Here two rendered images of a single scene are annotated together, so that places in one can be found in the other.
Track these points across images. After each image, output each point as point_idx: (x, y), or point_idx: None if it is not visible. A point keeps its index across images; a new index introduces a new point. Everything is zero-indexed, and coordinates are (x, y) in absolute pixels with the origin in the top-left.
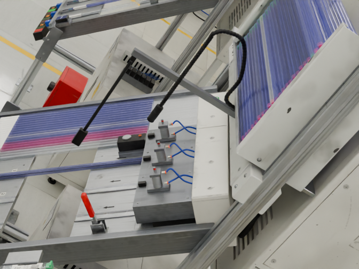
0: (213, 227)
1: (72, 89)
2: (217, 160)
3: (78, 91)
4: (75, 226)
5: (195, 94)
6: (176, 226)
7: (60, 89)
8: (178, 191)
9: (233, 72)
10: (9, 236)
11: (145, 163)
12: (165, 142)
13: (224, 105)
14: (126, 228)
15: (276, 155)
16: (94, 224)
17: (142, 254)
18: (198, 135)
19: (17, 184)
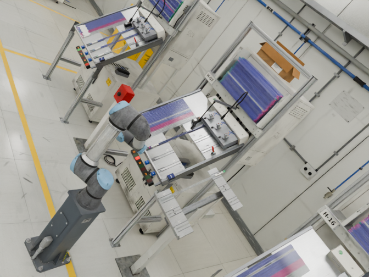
0: (245, 144)
1: (132, 94)
2: (236, 124)
3: (133, 94)
4: (203, 154)
5: (228, 106)
6: (234, 147)
7: (127, 95)
8: (231, 137)
9: (218, 89)
10: (122, 155)
11: (213, 129)
12: (211, 119)
13: (234, 107)
14: (219, 151)
15: (266, 124)
16: (213, 153)
17: (225, 156)
18: (222, 115)
19: (168, 145)
